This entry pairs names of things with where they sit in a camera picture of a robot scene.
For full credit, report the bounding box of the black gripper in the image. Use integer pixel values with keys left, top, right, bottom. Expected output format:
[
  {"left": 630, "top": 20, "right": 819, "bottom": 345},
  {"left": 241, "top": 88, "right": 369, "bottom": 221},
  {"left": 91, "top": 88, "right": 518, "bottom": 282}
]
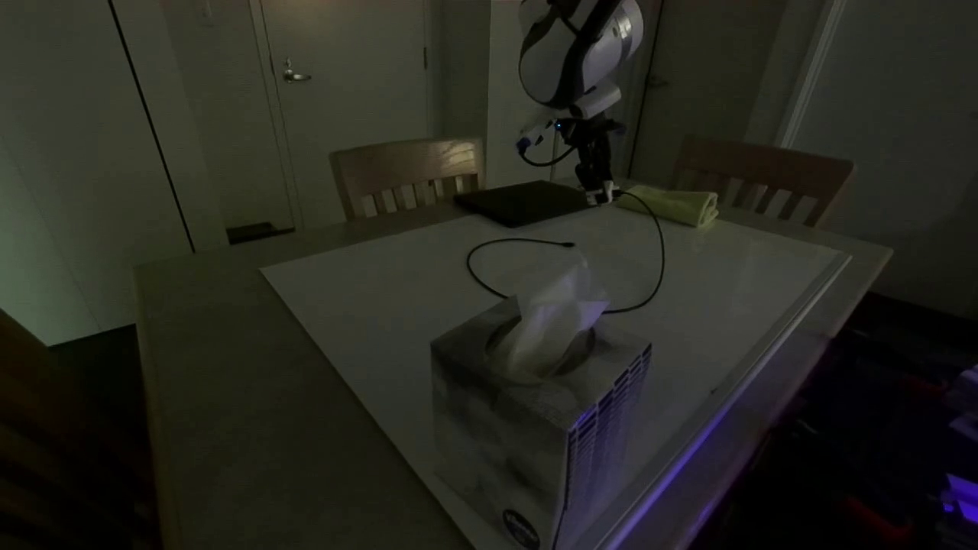
[{"left": 557, "top": 109, "right": 622, "bottom": 205}]

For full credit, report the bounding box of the black cable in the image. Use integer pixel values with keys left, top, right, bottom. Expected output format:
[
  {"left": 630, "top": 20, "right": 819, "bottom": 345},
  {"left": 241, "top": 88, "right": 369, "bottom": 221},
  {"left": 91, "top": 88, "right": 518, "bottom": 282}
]
[{"left": 465, "top": 187, "right": 673, "bottom": 317}]

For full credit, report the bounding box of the yellow folded cloth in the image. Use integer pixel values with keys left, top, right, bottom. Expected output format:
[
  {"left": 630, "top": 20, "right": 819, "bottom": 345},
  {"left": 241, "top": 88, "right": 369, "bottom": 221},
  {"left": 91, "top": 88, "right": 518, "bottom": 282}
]
[{"left": 613, "top": 179, "right": 725, "bottom": 234}]

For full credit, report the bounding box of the white tissue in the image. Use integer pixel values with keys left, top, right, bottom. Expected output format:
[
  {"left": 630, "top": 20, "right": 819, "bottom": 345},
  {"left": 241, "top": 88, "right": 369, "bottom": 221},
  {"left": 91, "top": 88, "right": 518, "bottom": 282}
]
[{"left": 492, "top": 256, "right": 613, "bottom": 388}]

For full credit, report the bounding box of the wooden chair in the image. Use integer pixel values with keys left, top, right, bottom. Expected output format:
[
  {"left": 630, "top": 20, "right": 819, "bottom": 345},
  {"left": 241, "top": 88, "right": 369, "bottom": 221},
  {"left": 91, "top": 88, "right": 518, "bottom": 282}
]
[
  {"left": 669, "top": 133, "right": 859, "bottom": 229},
  {"left": 327, "top": 133, "right": 489, "bottom": 225}
]

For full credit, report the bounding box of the white table mat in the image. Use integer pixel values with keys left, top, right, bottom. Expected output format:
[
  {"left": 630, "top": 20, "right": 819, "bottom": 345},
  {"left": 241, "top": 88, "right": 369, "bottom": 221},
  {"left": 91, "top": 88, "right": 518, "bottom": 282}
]
[{"left": 256, "top": 195, "right": 859, "bottom": 550}]

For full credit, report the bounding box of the grey door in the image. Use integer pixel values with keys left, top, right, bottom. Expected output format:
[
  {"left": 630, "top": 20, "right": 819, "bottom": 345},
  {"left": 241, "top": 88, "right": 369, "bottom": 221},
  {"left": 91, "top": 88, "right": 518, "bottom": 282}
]
[{"left": 252, "top": 0, "right": 438, "bottom": 233}]

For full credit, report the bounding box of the grey tissue box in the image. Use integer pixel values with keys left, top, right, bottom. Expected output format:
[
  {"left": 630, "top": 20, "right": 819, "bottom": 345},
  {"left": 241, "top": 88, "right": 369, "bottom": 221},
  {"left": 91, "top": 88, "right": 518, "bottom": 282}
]
[{"left": 427, "top": 300, "right": 656, "bottom": 550}]

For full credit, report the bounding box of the black floor object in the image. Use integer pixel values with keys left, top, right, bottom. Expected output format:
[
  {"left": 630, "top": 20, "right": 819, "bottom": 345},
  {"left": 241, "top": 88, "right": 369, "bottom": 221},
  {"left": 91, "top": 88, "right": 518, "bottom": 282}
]
[{"left": 222, "top": 221, "right": 301, "bottom": 248}]

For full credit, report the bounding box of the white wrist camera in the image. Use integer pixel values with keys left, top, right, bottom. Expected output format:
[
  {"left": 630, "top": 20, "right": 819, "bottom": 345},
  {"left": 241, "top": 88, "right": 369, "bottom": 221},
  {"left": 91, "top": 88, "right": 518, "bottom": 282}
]
[{"left": 513, "top": 118, "right": 558, "bottom": 154}]

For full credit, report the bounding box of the metal door handle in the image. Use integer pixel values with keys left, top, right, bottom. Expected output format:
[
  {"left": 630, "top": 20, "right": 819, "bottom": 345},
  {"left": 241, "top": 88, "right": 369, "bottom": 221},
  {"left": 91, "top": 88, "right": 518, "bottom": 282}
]
[{"left": 279, "top": 60, "right": 318, "bottom": 88}]

